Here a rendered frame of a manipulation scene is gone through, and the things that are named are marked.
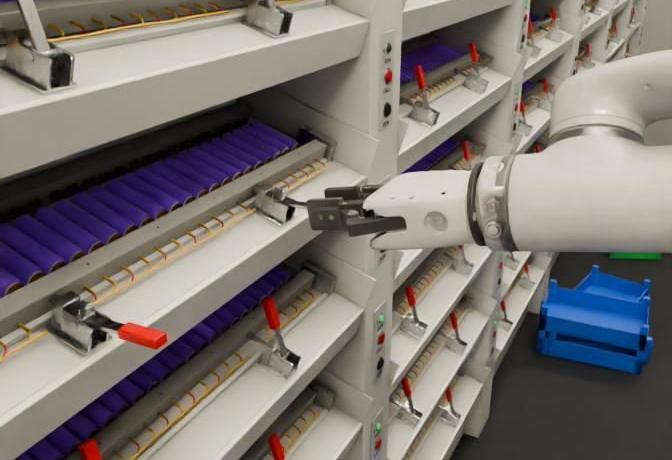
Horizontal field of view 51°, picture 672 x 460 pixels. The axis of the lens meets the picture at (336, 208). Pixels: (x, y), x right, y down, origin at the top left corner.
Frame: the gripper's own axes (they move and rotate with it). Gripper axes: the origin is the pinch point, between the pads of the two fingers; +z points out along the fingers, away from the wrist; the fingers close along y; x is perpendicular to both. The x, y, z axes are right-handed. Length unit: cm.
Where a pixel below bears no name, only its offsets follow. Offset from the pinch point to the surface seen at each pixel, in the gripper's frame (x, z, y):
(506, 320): -73, 22, 115
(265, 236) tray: -1.4, 6.2, -4.2
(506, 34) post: 7, 6, 88
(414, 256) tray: -20.5, 9.5, 36.1
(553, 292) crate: -82, 18, 153
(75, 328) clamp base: 0.7, 6.5, -27.8
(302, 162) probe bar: 2.4, 9.4, 10.0
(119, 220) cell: 4.6, 12.8, -15.7
